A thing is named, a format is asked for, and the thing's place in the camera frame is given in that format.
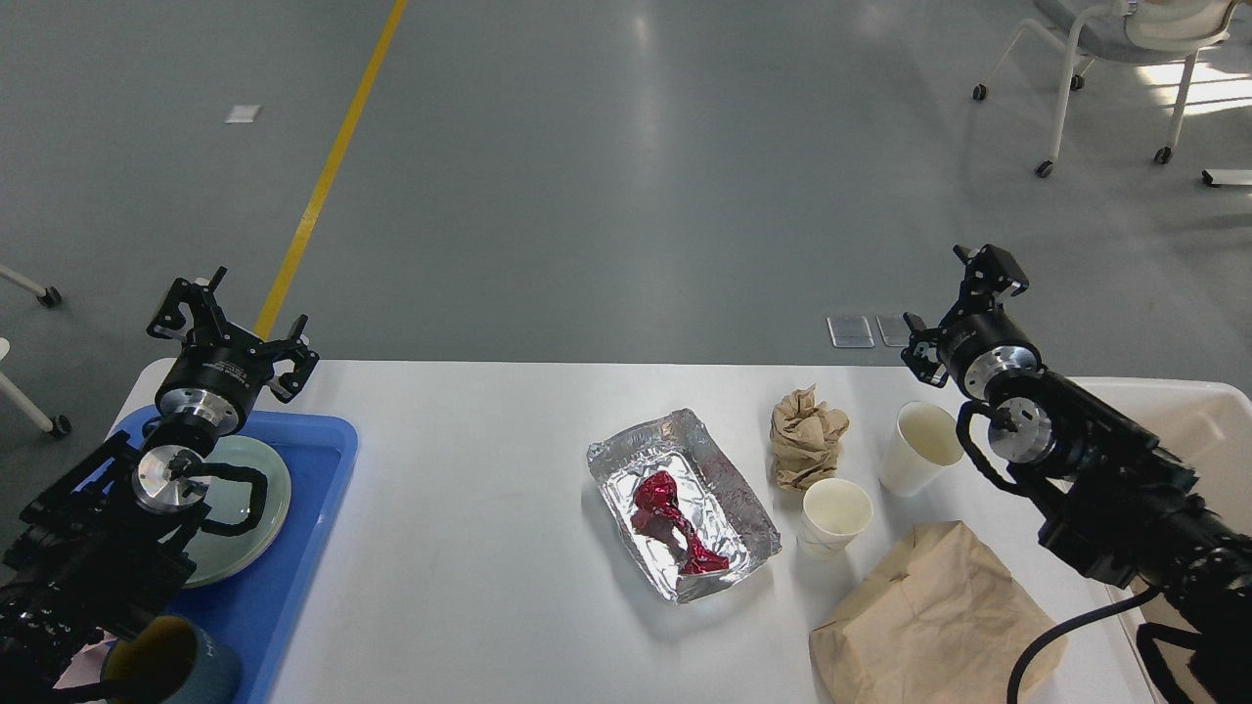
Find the white plastic bin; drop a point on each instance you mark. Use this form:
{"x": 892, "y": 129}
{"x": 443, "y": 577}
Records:
{"x": 1207, "y": 424}

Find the flat brown paper bag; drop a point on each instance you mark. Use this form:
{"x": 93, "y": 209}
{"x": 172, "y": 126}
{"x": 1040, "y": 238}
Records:
{"x": 940, "y": 619}

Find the white office chair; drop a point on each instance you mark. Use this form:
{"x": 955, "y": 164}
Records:
{"x": 1131, "y": 33}

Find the brown paper ball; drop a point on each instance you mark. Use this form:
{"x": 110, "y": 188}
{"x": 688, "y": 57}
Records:
{"x": 805, "y": 437}

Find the light green plate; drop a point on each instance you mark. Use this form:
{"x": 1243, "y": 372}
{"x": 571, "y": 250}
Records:
{"x": 218, "y": 558}

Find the dark teal mug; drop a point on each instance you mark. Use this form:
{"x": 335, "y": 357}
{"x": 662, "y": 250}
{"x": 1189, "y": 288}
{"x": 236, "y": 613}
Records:
{"x": 172, "y": 661}

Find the red crumpled wrapper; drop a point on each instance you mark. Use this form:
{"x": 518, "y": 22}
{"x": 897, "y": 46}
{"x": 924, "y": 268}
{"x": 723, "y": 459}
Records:
{"x": 657, "y": 515}

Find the blue plastic tray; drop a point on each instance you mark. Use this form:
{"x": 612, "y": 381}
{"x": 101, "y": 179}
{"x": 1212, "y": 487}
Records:
{"x": 255, "y": 611}

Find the white bar on floor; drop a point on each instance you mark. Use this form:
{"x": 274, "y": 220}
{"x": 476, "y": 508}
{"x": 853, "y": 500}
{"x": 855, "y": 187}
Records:
{"x": 1222, "y": 178}

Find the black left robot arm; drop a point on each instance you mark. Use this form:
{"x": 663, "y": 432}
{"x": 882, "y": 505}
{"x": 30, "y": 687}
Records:
{"x": 105, "y": 547}

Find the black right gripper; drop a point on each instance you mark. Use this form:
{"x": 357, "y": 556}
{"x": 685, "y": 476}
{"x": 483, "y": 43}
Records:
{"x": 978, "y": 341}

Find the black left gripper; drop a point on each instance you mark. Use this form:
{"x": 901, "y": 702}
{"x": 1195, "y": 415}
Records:
{"x": 213, "y": 379}

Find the pink mug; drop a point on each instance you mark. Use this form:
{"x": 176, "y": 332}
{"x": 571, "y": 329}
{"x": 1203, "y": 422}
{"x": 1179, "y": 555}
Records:
{"x": 88, "y": 663}

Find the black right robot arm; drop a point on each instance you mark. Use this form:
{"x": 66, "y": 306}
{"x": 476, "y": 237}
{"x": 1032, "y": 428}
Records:
{"x": 1117, "y": 504}

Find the grey floor plate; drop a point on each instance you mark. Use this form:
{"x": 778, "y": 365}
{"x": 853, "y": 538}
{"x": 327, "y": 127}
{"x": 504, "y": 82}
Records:
{"x": 850, "y": 332}
{"x": 894, "y": 330}

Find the aluminium foil tray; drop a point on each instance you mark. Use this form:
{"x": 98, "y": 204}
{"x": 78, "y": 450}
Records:
{"x": 711, "y": 493}

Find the white paper cup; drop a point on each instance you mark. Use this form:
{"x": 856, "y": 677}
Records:
{"x": 923, "y": 443}
{"x": 834, "y": 513}

